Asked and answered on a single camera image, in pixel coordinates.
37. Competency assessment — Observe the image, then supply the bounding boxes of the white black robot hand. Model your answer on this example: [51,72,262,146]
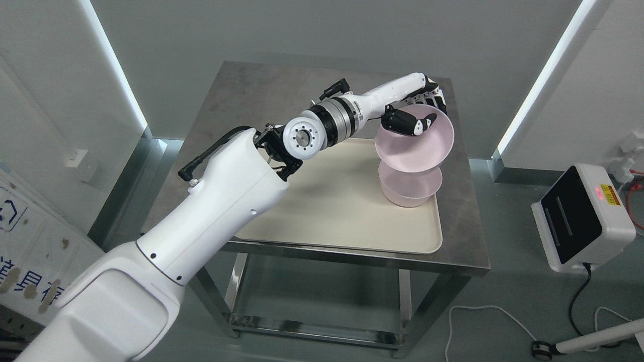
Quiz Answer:
[350,72,447,137]

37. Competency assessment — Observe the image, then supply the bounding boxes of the pink bowl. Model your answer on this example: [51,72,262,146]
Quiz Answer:
[378,161,443,208]
[375,105,455,173]

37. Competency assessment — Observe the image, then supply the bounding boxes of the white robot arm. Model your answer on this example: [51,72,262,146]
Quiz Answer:
[17,126,288,361]

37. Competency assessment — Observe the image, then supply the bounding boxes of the beige plastic tray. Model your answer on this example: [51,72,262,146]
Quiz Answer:
[236,138,443,254]

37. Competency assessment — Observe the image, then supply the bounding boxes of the white black box device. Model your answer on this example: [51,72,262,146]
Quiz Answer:
[531,163,636,274]

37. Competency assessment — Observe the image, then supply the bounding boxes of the white stand leg with caster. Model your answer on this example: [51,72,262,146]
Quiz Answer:
[531,318,643,360]

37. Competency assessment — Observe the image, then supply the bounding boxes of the white sign board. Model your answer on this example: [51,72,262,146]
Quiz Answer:
[1,163,104,325]

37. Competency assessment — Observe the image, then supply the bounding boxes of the white cable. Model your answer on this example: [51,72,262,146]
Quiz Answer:
[445,304,538,362]

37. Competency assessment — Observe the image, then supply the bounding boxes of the orange cable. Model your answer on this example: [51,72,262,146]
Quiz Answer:
[624,173,644,229]

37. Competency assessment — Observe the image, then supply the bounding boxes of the black power cable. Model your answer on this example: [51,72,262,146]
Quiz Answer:
[568,261,624,347]

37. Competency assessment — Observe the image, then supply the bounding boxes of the white wall socket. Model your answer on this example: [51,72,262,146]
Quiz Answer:
[66,149,99,183]

